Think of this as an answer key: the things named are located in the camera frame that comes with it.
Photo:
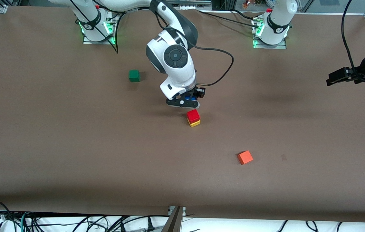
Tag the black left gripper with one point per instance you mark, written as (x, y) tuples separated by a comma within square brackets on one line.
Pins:
[(363, 71)]

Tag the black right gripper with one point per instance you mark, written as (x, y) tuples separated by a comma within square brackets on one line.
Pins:
[(199, 92)]

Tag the blue wooden block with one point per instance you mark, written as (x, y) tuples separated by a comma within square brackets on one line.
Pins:
[(190, 97)]

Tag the red wooden block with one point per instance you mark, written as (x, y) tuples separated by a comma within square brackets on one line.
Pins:
[(193, 115)]

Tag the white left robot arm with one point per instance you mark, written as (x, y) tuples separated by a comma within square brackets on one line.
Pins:
[(277, 19)]

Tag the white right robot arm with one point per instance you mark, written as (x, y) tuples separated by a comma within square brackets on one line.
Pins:
[(176, 69)]

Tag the yellow wooden block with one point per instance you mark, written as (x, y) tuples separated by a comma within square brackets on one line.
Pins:
[(196, 123)]

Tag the green wooden block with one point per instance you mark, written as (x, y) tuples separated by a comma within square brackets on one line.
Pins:
[(134, 76)]

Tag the orange wooden block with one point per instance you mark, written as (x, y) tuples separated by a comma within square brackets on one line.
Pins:
[(245, 157)]

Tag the brown table cover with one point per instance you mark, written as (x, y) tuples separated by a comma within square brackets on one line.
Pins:
[(182, 180)]

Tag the grey power strip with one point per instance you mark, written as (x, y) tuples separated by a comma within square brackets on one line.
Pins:
[(195, 4)]

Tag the black power plug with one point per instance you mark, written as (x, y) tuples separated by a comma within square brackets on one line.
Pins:
[(151, 225)]

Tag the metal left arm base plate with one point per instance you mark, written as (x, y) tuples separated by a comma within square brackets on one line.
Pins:
[(279, 46)]

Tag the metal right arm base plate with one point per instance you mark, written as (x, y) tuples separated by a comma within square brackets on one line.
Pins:
[(105, 42)]

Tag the metal table edge bracket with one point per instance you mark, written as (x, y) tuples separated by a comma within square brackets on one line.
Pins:
[(170, 210)]

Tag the grey slanted post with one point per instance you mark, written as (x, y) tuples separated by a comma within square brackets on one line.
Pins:
[(173, 224)]

